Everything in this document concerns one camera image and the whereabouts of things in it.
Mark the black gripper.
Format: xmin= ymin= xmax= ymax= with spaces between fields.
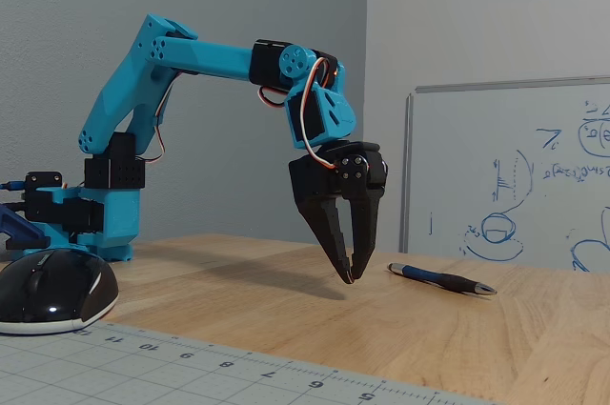
xmin=288 ymin=139 xmax=389 ymax=286

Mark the blue and black pen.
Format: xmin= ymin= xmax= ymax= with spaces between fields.
xmin=386 ymin=261 xmax=498 ymax=297

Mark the whiteboard with blue drawings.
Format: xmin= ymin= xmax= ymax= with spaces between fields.
xmin=398 ymin=74 xmax=610 ymax=274

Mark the grey cutting mat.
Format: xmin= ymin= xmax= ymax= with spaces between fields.
xmin=0 ymin=321 xmax=499 ymax=405

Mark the black computer mouse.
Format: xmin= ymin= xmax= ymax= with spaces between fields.
xmin=0 ymin=248 xmax=120 ymax=335

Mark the dark blue table clamp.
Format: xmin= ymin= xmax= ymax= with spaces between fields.
xmin=0 ymin=202 xmax=50 ymax=253

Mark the long white red servo cable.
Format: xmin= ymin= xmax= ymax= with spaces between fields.
xmin=298 ymin=56 xmax=342 ymax=172

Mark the short looped servo cable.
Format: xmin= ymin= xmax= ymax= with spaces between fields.
xmin=257 ymin=85 xmax=290 ymax=110

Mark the thin red shoulder cable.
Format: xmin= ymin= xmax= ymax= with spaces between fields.
xmin=135 ymin=71 xmax=185 ymax=164

